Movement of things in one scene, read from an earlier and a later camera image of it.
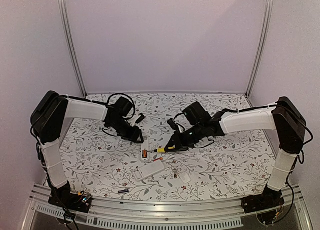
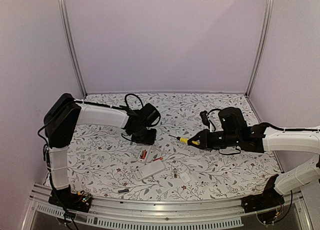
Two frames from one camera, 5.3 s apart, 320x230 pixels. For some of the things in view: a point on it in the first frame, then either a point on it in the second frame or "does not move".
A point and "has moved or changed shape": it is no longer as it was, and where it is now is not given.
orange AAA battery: x=160 y=158 does not move
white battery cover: x=185 y=177 does not move
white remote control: x=148 y=169 does not move
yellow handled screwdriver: x=163 y=149 has moved or changed shape
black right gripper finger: x=175 y=140 to x=202 y=136
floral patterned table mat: x=232 y=166 does not move
